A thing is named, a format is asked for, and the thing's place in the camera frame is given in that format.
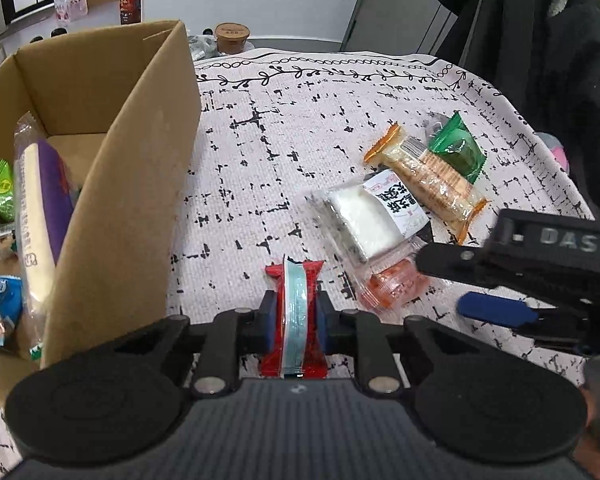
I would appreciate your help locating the white black-patterned tablecloth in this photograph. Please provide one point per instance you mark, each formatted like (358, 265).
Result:
(280, 160)

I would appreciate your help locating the grey door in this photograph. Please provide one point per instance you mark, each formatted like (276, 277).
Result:
(395, 5)

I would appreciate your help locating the clear plastic bag of containers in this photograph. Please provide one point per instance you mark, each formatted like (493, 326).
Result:
(202, 46)

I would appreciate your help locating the pink pack of bottles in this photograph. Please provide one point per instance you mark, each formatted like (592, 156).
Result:
(70, 6)

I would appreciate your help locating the red and teal snack packet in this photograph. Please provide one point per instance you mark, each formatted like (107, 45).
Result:
(292, 310)

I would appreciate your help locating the brown cardboard box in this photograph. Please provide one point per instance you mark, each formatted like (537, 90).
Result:
(125, 200)

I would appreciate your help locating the red label bottle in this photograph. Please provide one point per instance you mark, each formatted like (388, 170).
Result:
(130, 5)

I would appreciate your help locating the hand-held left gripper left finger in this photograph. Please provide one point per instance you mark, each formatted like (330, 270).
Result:
(269, 321)

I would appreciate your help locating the orange cracker packet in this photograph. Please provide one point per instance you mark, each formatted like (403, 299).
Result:
(430, 180)

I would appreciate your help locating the clear orange snack packet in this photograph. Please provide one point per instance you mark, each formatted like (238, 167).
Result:
(392, 282)

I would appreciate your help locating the pink round toy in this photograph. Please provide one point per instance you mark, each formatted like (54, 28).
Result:
(557, 152)

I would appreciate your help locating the brown instant noodle cup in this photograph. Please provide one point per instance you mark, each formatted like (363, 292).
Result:
(232, 37)

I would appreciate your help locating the dark green snack packet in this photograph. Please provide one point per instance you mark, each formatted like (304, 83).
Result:
(455, 149)

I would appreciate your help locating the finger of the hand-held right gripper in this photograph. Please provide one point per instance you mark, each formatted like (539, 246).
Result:
(455, 262)
(495, 308)

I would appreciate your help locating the black hanging coat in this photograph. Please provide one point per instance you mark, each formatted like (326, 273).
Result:
(540, 60)

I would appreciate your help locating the white cake packet black label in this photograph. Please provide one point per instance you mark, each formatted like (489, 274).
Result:
(367, 215)

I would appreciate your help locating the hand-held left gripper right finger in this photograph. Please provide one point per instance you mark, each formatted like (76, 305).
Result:
(321, 322)

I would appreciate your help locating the long cream snack packet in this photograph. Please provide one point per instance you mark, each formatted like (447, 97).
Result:
(37, 220)

